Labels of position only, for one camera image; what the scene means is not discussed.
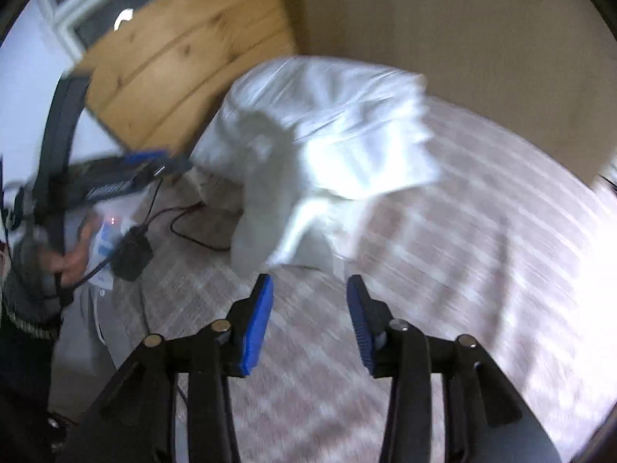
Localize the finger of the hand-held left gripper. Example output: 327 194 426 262
120 147 194 177

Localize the white garment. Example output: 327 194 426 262
190 55 444 273

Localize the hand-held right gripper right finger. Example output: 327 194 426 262
346 274 562 463

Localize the black adapter box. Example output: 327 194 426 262
112 224 154 281

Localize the person's left hand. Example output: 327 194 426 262
58 219 104 287

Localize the white power bank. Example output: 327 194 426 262
91 215 121 290

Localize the black strap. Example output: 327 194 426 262
36 74 92 256

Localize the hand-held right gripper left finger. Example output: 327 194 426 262
62 273 275 463

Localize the black cable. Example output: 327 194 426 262
140 174 232 254

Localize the wooden headboard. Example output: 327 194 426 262
77 0 309 155

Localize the person's left forearm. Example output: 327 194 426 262
0 236 66 343

